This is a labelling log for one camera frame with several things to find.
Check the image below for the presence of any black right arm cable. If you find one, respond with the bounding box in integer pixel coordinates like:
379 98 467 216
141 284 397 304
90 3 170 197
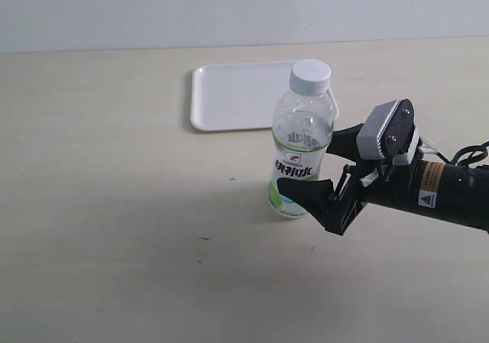
419 138 489 167

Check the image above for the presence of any white bottle cap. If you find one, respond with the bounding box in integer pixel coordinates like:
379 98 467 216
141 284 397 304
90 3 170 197
289 59 332 96

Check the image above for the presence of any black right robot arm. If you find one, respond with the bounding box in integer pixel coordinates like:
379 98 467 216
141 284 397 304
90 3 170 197
277 125 488 235

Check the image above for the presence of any white rectangular tray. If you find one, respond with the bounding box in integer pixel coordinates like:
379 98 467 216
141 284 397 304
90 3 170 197
189 60 341 132

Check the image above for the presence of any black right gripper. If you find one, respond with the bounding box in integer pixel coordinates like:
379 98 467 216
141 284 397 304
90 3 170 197
277 124 415 235

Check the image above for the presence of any clear plastic water bottle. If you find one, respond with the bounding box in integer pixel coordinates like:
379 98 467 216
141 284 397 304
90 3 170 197
268 89 338 219

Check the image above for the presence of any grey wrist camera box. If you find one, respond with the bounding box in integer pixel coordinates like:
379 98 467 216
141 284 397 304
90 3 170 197
356 99 420 166

